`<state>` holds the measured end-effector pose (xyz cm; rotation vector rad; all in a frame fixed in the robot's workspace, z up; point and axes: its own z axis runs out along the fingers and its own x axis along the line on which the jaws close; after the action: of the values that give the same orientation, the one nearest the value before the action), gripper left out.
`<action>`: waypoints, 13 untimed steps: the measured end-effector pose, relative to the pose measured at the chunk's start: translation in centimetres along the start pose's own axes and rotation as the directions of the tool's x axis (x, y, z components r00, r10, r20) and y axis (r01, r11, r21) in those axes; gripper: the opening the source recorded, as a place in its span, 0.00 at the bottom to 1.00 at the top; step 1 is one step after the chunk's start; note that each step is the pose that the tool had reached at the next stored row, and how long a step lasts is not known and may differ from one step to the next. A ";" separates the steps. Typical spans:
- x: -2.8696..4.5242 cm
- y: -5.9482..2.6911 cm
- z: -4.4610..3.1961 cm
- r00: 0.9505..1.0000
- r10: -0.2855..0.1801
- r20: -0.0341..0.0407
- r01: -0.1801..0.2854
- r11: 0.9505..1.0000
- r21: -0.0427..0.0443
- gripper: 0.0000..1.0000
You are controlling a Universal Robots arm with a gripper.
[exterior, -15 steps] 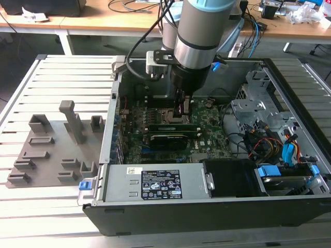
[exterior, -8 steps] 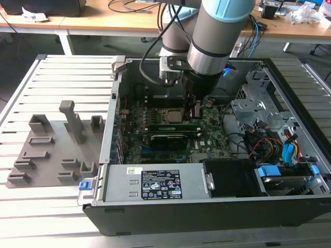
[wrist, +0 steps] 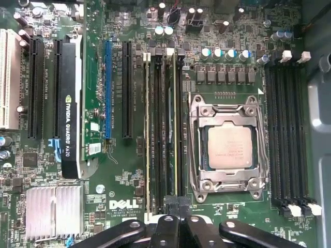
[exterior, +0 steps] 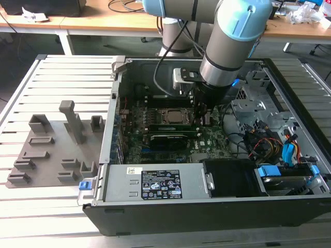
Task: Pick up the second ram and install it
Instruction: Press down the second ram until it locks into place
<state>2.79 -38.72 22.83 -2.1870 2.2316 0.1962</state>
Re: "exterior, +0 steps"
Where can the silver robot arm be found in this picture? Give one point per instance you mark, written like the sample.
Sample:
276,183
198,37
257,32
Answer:
227,46

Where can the black RAM slot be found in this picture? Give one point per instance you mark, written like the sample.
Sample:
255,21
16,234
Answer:
165,100
160,97
165,105

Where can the silver CPU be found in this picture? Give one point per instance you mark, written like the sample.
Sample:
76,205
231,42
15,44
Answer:
175,115

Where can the silver drive cage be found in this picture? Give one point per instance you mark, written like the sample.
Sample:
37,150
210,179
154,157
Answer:
248,106

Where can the green motherboard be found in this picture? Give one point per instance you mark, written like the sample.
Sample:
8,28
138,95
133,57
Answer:
217,144

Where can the black graphics card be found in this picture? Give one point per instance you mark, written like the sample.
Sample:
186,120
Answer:
168,142

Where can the blue expansion slot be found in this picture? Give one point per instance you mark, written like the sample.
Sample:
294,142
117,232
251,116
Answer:
145,150

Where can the blue disk carrier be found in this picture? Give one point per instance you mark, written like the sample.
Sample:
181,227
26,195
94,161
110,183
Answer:
269,171

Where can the small black device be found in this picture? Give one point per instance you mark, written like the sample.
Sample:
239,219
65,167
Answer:
274,14

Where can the hard disk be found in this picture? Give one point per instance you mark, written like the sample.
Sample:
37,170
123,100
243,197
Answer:
279,184

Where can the grey power supply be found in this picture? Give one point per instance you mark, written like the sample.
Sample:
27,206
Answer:
116,180

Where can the black PC case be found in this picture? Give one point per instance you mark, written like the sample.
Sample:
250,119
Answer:
181,219

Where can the white plastic bag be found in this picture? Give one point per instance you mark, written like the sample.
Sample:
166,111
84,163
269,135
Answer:
305,13

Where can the wooden desk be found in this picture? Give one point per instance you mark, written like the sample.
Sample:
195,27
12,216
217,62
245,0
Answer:
103,22

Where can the blue plastic latch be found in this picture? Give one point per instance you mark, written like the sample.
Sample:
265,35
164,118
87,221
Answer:
85,186

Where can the grey parts rack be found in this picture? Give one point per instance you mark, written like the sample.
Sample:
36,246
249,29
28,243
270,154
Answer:
57,144

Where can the black monitor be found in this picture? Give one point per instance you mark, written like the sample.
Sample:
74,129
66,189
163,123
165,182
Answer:
51,7

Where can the white crumpled paper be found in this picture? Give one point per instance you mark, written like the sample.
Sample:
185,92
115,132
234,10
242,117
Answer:
33,16

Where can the black camera bracket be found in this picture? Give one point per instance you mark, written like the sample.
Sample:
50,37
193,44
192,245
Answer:
187,73

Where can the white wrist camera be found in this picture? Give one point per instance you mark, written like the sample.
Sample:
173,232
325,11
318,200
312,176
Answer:
177,77

